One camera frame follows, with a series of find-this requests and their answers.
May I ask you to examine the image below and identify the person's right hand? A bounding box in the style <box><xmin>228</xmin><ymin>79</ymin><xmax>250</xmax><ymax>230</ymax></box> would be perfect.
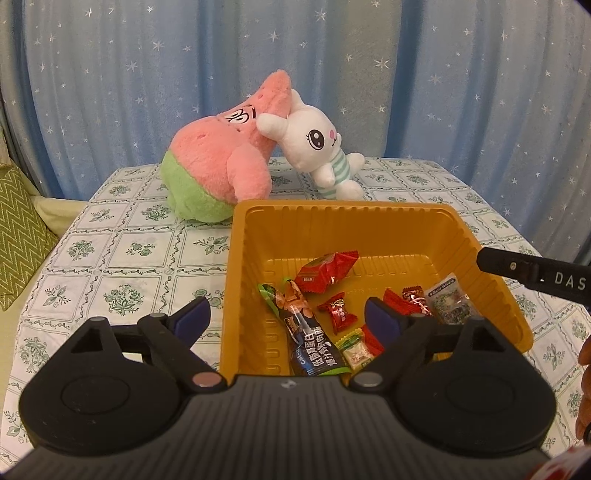
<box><xmin>576</xmin><ymin>336</ymin><xmax>591</xmax><ymax>446</ymax></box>

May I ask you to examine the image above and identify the black orange snack bar packet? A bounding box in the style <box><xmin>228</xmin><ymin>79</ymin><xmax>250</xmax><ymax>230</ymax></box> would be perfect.
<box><xmin>257</xmin><ymin>277</ymin><xmax>354</xmax><ymax>378</ymax></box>

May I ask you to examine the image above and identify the pink starfish plush toy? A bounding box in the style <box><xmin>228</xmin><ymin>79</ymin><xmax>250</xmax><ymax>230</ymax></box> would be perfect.
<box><xmin>161</xmin><ymin>69</ymin><xmax>294</xmax><ymax>225</ymax></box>

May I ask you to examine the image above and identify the red white printed clothing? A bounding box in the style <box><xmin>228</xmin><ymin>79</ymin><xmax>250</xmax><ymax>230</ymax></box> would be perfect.
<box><xmin>531</xmin><ymin>445</ymin><xmax>591</xmax><ymax>480</ymax></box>

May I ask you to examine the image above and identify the green zigzag pillow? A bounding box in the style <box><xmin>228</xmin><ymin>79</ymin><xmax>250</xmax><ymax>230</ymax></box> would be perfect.
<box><xmin>0</xmin><ymin>164</ymin><xmax>61</xmax><ymax>313</ymax></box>

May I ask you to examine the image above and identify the large red snack packet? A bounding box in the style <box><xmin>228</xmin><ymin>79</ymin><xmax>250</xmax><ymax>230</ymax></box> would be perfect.
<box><xmin>295</xmin><ymin>250</ymin><xmax>360</xmax><ymax>294</ymax></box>

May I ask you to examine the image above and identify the green white candy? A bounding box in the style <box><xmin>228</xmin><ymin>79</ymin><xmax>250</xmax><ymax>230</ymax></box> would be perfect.
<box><xmin>335</xmin><ymin>328</ymin><xmax>376</xmax><ymax>370</ymax></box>

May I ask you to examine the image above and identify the orange plastic tray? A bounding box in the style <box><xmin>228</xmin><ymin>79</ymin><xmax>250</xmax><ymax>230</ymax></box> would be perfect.
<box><xmin>218</xmin><ymin>198</ymin><xmax>534</xmax><ymax>385</ymax></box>

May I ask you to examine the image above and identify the blue star-print curtain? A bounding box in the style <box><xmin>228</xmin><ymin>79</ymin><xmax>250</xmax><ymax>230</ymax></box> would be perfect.
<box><xmin>0</xmin><ymin>0</ymin><xmax>591</xmax><ymax>271</ymax></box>

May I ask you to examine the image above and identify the light green sofa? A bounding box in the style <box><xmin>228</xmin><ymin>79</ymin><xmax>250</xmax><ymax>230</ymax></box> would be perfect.
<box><xmin>0</xmin><ymin>194</ymin><xmax>88</xmax><ymax>370</ymax></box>

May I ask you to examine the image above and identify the clear green snack packet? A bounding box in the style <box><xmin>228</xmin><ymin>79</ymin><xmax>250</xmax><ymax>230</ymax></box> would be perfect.
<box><xmin>425</xmin><ymin>274</ymin><xmax>476</xmax><ymax>325</ymax></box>

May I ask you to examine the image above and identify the white bunny plush toy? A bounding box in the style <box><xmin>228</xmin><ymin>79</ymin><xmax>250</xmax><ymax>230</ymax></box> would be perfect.
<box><xmin>256</xmin><ymin>89</ymin><xmax>365</xmax><ymax>202</ymax></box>

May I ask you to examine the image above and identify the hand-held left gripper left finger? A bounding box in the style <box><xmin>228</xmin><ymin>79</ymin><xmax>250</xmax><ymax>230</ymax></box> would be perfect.
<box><xmin>58</xmin><ymin>296</ymin><xmax>225</xmax><ymax>393</ymax></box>

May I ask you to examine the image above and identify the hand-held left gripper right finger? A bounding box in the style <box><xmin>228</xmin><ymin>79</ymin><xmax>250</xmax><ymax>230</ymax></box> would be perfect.
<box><xmin>350</xmin><ymin>296</ymin><xmax>514</xmax><ymax>393</ymax></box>

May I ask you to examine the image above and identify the red candy with white print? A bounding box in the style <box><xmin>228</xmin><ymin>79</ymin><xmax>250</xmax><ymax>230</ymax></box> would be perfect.
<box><xmin>402</xmin><ymin>286</ymin><xmax>435</xmax><ymax>317</ymax></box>

